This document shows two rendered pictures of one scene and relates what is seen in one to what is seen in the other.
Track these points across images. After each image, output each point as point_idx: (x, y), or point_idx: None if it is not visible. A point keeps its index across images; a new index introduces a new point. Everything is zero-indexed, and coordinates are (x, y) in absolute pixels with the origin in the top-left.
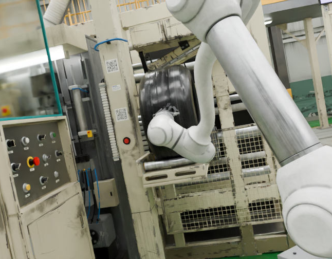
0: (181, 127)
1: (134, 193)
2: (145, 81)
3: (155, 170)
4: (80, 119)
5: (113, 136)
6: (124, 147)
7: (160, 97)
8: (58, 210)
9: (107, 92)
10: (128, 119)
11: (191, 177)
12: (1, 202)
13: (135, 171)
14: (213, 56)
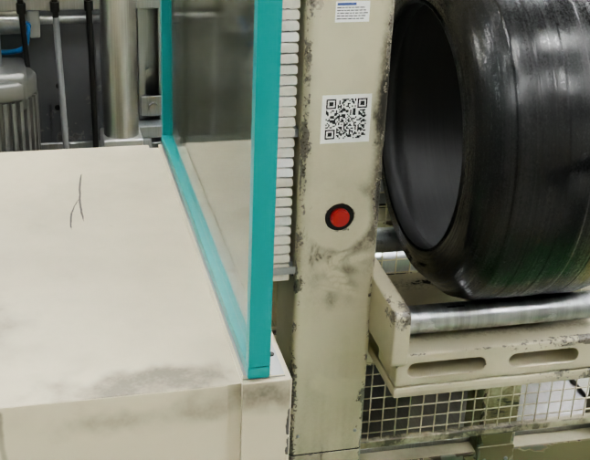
0: None
1: (319, 394)
2: (515, 35)
3: (432, 335)
4: (123, 89)
5: (289, 195)
6: (325, 238)
7: (579, 122)
8: None
9: (310, 24)
10: (366, 141)
11: (560, 370)
12: None
13: (342, 323)
14: None
